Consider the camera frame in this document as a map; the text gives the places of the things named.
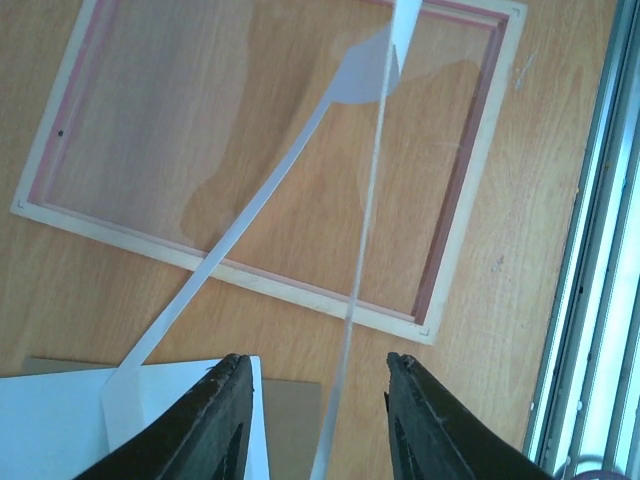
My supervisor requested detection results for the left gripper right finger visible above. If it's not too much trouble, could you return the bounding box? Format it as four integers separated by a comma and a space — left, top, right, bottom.
385, 352, 550, 480

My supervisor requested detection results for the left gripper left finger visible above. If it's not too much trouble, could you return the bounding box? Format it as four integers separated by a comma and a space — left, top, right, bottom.
78, 354, 254, 479

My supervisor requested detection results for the white mat board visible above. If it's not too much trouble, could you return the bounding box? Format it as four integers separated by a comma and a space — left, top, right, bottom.
1, 1, 421, 479

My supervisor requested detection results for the brown frame backing board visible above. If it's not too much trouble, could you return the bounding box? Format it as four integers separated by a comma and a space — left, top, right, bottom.
1, 358, 321, 479

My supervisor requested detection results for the pink picture frame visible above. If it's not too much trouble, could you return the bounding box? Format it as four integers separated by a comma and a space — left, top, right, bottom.
11, 1, 527, 345

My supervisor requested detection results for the aluminium rail base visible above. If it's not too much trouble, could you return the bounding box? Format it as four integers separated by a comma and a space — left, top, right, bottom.
523, 1, 639, 479

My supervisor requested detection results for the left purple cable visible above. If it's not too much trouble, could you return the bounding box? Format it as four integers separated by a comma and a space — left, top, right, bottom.
559, 457, 624, 480

